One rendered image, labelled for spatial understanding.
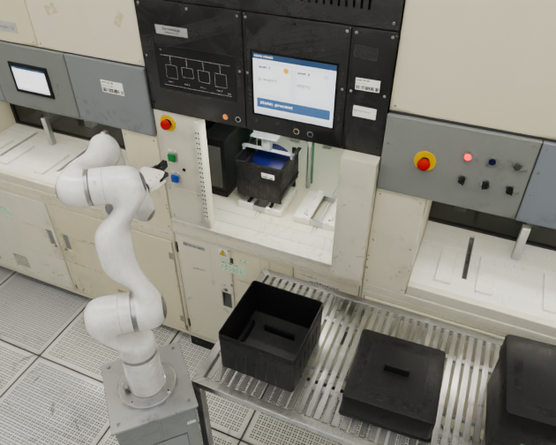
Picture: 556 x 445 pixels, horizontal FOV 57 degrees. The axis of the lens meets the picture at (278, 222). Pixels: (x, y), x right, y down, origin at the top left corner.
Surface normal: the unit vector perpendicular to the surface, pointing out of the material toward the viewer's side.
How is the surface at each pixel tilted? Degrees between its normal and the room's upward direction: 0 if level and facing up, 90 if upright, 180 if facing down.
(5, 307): 0
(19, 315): 0
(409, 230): 90
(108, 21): 90
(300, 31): 90
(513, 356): 0
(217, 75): 90
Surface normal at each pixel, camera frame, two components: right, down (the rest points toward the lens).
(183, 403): 0.00, -0.78
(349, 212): -0.39, 0.58
